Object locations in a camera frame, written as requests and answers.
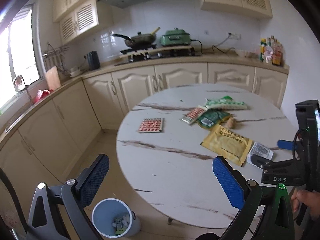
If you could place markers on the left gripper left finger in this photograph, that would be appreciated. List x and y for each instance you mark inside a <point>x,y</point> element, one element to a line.
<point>45,220</point>

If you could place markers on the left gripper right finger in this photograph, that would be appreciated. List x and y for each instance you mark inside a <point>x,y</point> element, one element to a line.
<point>276,221</point>

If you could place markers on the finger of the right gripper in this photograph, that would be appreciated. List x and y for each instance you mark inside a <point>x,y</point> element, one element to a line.
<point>263,163</point>
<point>287,145</point>

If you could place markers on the small white sachet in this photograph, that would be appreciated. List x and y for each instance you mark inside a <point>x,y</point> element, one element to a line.
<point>259,150</point>

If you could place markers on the yellow gold large packet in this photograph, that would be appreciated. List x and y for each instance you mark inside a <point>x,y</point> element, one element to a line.
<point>228,144</point>

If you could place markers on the green white checkered package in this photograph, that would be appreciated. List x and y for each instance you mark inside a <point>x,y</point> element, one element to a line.
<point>225,103</point>

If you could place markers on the dark green packet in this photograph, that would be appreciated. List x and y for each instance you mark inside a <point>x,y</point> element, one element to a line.
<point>211,118</point>

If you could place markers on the red white checkered stick packet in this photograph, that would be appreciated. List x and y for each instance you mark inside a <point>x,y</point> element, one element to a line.
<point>194,114</point>

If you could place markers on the red checkered sachet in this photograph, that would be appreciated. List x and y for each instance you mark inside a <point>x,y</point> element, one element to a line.
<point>151,125</point>

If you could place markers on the blue trash bin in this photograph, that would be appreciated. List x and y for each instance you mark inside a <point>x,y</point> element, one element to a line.
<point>113,218</point>

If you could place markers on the cream lower kitchen cabinets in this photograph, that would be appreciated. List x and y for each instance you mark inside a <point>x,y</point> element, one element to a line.
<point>169,168</point>

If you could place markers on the person's right hand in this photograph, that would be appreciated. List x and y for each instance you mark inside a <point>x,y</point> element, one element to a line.
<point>310,199</point>

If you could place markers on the condiment bottles group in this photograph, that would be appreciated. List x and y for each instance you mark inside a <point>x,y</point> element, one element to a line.
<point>271,51</point>

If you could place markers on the wooden cutting board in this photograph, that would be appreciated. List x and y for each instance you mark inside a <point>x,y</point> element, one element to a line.
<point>52,78</point>

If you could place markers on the chrome sink faucet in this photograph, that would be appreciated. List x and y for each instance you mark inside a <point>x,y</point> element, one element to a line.
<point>20,84</point>

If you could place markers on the white dishes stack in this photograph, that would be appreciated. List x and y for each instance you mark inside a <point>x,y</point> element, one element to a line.
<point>75,71</point>

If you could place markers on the black electric kettle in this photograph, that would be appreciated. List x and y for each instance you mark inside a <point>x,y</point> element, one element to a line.
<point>93,60</point>

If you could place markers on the green electric cooker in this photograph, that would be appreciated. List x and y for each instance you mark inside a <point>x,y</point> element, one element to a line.
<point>176,37</point>

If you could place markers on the gas stove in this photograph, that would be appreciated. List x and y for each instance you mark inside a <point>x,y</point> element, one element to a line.
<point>157,53</point>

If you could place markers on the black frying pan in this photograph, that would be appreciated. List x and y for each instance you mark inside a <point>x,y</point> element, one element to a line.
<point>140,39</point>

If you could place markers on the upper left lattice cabinet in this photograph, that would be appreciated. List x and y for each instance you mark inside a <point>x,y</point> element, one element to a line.
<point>74,17</point>

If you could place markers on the wall power socket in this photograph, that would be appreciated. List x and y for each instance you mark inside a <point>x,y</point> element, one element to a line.
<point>234,36</point>

